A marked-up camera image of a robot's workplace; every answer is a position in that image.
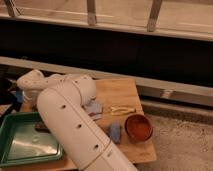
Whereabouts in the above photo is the dark sponge block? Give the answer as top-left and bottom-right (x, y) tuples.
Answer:
(35, 122), (49, 132)

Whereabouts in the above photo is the blue cloth piece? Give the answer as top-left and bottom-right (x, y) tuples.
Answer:
(109, 123), (121, 144)

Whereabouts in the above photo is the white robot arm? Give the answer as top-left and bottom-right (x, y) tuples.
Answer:
(17, 70), (138, 171)

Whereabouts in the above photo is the clear plastic cup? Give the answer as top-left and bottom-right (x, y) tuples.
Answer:
(84, 100), (103, 120)

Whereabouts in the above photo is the wooden board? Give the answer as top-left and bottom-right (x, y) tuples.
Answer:
(0, 78), (157, 171)

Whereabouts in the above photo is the green plastic tray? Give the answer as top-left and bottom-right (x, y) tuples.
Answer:
(0, 112), (63, 168)

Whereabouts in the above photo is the blue object at left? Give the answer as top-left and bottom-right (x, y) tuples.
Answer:
(15, 90), (23, 103)

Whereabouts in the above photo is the red-brown bowl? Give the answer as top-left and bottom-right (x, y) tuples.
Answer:
(125, 114), (153, 142)

